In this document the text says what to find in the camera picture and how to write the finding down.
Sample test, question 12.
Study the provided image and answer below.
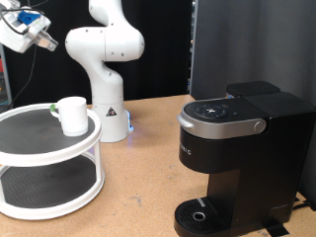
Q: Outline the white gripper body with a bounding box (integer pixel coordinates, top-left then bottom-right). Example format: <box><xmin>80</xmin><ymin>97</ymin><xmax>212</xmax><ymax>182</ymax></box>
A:
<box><xmin>0</xmin><ymin>13</ymin><xmax>52</xmax><ymax>54</ymax></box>

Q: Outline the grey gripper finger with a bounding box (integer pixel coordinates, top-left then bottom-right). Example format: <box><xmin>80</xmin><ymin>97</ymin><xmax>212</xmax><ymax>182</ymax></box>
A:
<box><xmin>39</xmin><ymin>32</ymin><xmax>60</xmax><ymax>52</ymax></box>
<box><xmin>34</xmin><ymin>29</ymin><xmax>50</xmax><ymax>44</ymax></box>

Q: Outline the white mug with green tape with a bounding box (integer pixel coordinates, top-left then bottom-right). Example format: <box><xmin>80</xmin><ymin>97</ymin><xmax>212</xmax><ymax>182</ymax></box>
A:
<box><xmin>48</xmin><ymin>96</ymin><xmax>90</xmax><ymax>137</ymax></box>

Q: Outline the black Keurig coffee machine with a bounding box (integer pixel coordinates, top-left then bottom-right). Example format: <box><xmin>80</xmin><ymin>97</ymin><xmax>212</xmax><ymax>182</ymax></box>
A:
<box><xmin>173</xmin><ymin>80</ymin><xmax>316</xmax><ymax>237</ymax></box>

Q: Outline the white two-tier turntable shelf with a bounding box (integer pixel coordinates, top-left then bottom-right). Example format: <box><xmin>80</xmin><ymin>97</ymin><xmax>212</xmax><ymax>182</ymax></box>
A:
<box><xmin>0</xmin><ymin>102</ymin><xmax>106</xmax><ymax>221</ymax></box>

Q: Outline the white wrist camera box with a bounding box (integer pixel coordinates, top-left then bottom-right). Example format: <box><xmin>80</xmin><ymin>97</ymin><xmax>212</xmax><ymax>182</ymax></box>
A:
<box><xmin>5</xmin><ymin>7</ymin><xmax>45</xmax><ymax>35</ymax></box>

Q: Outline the thin black hanging cable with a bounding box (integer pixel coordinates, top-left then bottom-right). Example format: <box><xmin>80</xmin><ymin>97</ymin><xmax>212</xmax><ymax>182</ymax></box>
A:
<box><xmin>7</xmin><ymin>43</ymin><xmax>38</xmax><ymax>108</ymax></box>

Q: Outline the grey metal frame post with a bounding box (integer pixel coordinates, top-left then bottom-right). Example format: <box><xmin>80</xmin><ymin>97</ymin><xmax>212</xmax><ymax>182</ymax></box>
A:
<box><xmin>188</xmin><ymin>0</ymin><xmax>197</xmax><ymax>95</ymax></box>

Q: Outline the black power cord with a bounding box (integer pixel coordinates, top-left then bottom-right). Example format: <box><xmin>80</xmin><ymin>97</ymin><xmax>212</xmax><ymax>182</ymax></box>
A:
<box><xmin>290</xmin><ymin>199</ymin><xmax>313</xmax><ymax>212</ymax></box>

